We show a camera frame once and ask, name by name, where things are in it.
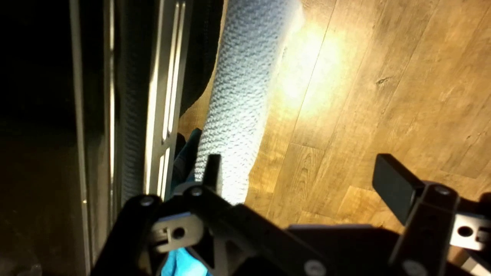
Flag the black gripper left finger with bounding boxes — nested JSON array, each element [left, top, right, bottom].
[[90, 151, 328, 276]]

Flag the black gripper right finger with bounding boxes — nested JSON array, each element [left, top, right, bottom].
[[371, 151, 491, 276]]

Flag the grey waffle towel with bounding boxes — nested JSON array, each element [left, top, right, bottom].
[[191, 0, 303, 206]]

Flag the black glass-top stove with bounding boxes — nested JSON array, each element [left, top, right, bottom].
[[0, 0, 226, 276]]

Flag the silver oven door handle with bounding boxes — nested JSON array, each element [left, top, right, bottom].
[[140, 0, 188, 202]]

